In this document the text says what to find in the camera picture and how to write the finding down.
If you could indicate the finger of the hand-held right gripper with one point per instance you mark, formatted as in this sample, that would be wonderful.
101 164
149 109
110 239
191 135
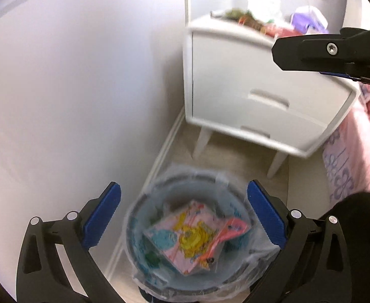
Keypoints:
308 53

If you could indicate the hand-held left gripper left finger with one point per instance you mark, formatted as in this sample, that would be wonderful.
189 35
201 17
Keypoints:
103 217

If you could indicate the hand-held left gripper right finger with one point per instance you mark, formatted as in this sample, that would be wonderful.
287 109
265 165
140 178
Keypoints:
265 216

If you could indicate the orange pink snack packet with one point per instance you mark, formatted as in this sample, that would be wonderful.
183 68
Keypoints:
232 227

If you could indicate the red snack packet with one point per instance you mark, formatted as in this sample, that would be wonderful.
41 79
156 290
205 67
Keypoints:
281 31

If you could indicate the grey round trash bin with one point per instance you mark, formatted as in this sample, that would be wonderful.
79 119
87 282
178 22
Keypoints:
140 227

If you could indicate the clear bubble wrap sheet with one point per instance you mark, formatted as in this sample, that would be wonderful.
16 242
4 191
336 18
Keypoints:
260 4

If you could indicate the pink and yellow snack packet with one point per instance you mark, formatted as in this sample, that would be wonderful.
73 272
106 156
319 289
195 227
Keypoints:
185 236

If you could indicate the green snack packet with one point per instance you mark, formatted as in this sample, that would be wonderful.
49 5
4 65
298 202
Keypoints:
234 13

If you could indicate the trash bin with plastic liner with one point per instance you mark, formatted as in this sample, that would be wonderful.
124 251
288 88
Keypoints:
267 252

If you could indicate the purple tissue box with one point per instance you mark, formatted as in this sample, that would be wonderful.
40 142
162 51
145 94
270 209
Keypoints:
308 19

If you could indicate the white nightstand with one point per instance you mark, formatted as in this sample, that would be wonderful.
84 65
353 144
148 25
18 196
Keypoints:
235 69

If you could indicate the person's black pants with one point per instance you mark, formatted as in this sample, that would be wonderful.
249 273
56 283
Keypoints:
358 205

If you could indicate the pink quilt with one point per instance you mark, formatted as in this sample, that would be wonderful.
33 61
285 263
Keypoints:
355 151

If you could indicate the white door frame trim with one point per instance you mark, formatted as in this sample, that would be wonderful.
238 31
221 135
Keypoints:
187 0

